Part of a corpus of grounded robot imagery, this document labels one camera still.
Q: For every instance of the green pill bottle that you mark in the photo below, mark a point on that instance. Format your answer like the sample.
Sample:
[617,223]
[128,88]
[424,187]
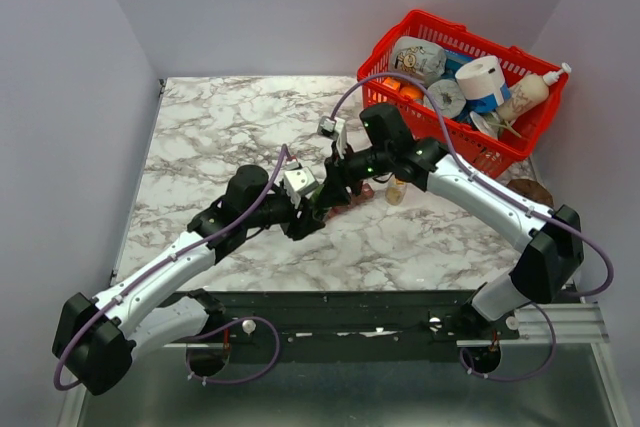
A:
[314,196]

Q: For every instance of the orange fruit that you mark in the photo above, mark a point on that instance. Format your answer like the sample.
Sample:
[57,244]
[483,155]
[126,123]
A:
[413,93]

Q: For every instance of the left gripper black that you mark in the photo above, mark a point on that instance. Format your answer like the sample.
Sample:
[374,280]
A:
[299,228]

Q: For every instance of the aluminium rail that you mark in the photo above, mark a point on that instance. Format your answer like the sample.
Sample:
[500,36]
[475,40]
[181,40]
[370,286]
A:
[572,323]

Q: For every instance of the grey wrapped toilet roll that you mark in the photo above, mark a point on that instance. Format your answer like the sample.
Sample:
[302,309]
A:
[449,97]

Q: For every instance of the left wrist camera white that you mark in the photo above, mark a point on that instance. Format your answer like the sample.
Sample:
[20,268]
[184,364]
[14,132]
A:
[298,183]

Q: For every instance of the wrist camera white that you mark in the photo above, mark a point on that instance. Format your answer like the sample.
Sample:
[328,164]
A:
[334,128]
[298,183]

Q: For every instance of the orange box in basket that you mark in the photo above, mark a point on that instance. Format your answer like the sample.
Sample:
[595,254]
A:
[392,84]

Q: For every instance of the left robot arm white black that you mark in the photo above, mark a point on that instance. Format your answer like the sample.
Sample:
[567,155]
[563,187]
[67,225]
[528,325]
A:
[99,338]

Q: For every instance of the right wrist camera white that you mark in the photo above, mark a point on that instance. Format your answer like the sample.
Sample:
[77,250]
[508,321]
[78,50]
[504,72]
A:
[334,128]

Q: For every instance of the cream lotion pump bottle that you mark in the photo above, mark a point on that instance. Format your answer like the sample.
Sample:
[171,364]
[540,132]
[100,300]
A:
[529,92]

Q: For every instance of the grey printed snack bag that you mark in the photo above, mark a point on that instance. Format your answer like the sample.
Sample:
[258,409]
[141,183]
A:
[418,58]

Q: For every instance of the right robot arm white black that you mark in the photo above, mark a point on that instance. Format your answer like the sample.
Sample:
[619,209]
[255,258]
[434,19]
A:
[549,251]

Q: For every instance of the white toilet paper roll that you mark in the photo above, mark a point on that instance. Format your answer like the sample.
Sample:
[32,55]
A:
[482,77]

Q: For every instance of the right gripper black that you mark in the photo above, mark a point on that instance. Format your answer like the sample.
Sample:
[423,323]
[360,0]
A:
[333,192]

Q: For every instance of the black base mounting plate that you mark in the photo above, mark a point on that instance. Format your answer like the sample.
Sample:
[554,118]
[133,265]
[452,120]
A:
[359,326]

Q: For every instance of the clear pill bottle orange label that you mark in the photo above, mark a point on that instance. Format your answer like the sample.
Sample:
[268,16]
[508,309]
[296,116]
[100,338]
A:
[395,191]

